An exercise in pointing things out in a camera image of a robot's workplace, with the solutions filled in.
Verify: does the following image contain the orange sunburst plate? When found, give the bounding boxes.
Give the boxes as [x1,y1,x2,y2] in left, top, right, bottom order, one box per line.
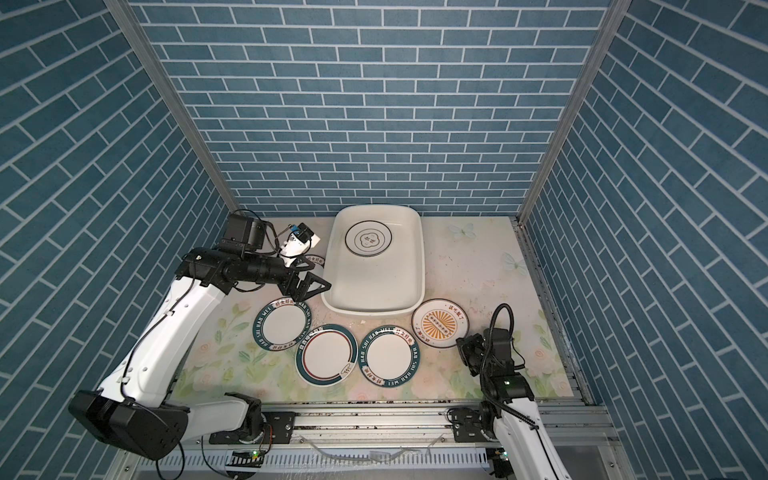
[411,298,469,349]

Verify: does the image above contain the white plate green flower outline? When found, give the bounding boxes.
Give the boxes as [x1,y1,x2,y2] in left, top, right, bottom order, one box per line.
[344,220,393,257]

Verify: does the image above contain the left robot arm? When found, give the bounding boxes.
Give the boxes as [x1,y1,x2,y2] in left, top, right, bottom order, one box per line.
[68,209,331,461]

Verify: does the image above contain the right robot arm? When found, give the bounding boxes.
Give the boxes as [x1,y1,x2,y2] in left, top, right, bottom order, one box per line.
[446,328,571,479]

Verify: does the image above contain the white plastic bin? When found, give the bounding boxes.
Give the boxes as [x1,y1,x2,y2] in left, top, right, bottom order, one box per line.
[321,205,426,317]

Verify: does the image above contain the green rim plate far left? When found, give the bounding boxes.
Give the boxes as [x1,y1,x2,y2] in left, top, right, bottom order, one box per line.
[305,254,325,270]

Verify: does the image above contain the green red rim plate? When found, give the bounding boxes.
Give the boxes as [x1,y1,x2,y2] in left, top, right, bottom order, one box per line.
[296,324,358,387]

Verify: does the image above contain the green lettered rim plate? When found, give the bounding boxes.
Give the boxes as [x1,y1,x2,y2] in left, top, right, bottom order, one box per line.
[358,325,421,388]

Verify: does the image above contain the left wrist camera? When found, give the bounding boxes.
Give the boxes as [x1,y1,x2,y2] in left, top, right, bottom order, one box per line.
[279,223,320,260]

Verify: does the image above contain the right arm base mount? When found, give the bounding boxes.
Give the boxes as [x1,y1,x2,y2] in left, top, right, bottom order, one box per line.
[445,407,496,443]

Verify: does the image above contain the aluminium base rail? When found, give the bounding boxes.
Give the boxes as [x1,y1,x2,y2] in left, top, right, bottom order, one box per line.
[119,403,619,451]

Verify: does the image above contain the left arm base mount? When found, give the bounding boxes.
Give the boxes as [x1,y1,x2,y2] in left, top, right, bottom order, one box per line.
[208,411,296,446]

